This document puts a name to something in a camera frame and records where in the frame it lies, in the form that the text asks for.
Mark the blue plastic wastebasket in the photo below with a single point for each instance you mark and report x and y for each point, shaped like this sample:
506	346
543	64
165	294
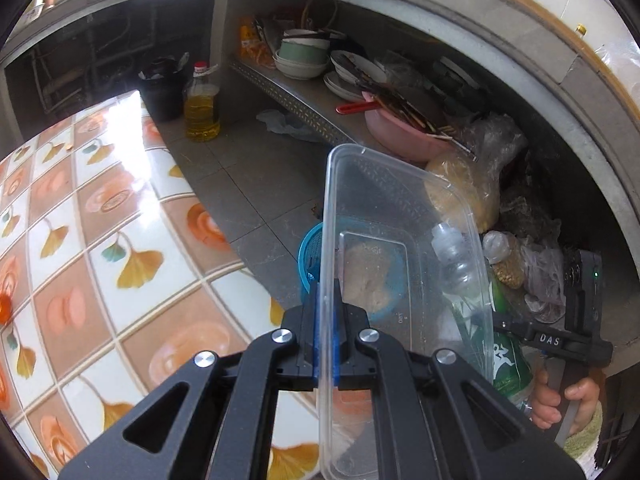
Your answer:
310	255

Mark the grey concrete counter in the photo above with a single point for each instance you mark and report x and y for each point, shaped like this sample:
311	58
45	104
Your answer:
450	15

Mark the metal shelf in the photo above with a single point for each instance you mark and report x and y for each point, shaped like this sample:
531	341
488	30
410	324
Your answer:
300	95

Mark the person's right hand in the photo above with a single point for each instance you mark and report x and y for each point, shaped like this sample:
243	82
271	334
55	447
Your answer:
542	402

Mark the green label plastic bottle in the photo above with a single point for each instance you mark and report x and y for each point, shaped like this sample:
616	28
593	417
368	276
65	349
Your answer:
505	360

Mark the bag of beans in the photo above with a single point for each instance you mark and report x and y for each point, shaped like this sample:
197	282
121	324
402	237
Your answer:
505	265

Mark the clear crumpled plastic bag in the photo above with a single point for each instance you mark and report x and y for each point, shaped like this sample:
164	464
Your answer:
545	280

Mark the white crumpled bag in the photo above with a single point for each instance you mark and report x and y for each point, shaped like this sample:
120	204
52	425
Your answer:
290	125

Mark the black bucket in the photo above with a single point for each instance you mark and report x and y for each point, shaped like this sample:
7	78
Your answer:
162	92

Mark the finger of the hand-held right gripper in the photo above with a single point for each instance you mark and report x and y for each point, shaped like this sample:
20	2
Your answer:
542	337

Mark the orange snack bag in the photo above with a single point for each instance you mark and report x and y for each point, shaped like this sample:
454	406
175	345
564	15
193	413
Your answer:
252	47

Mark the tile pattern table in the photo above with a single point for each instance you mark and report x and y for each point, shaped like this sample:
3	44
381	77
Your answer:
100	260

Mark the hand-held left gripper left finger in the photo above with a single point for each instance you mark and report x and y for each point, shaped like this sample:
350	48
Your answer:
314	340

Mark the pink plastic basin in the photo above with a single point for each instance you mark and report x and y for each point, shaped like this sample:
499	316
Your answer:
400	132

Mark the bag of yellow grain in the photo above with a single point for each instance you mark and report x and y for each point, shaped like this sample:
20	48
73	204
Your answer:
460	190

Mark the stack of bowls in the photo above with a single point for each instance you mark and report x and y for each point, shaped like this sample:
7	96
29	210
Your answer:
300	60

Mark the stack of white plates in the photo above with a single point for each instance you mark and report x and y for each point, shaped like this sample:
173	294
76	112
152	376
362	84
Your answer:
350	72

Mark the cooking oil bottle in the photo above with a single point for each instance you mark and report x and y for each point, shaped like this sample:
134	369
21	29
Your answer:
202	110

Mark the clear plastic container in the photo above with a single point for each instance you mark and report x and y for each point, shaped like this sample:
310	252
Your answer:
400	200

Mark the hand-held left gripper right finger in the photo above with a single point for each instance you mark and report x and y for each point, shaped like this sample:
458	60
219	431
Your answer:
341	355

